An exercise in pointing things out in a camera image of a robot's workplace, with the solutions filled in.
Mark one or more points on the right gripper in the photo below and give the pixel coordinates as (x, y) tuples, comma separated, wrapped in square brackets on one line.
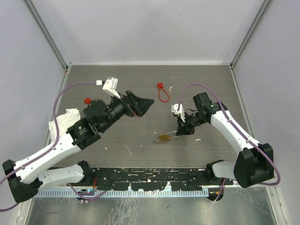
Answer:
[(183, 128)]

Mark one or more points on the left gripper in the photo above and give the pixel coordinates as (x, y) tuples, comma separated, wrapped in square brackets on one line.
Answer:
[(135, 105)]

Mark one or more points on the brass padlock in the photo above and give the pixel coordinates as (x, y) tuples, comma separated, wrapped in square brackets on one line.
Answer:
[(167, 136)]

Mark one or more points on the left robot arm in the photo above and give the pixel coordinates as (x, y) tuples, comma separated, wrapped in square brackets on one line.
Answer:
[(29, 176)]

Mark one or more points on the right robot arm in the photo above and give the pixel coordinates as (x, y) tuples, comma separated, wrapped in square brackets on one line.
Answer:
[(254, 163)]

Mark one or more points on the white cloth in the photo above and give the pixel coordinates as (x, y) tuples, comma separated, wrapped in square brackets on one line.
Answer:
[(64, 121)]

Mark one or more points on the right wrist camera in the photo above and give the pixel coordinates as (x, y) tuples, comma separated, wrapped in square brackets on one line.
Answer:
[(177, 110)]

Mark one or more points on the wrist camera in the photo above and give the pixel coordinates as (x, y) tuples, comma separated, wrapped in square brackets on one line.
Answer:
[(109, 86), (177, 110)]

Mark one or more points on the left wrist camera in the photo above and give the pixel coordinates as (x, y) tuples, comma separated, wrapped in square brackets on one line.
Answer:
[(109, 86)]

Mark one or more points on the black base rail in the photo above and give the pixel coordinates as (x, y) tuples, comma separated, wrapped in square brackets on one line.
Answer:
[(150, 179)]

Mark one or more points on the slotted cable duct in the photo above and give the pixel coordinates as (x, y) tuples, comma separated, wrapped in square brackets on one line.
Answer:
[(68, 193)]

